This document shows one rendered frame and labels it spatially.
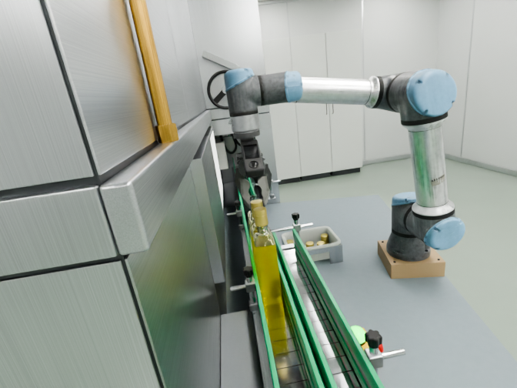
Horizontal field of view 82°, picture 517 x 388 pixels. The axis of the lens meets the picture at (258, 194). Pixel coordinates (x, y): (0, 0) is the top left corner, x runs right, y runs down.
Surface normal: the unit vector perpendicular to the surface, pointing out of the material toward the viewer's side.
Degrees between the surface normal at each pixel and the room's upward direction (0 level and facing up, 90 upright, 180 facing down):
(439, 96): 83
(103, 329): 90
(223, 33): 90
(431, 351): 0
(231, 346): 0
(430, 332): 0
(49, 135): 90
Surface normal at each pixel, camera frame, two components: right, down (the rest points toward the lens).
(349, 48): 0.11, 0.30
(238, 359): -0.13, -0.94
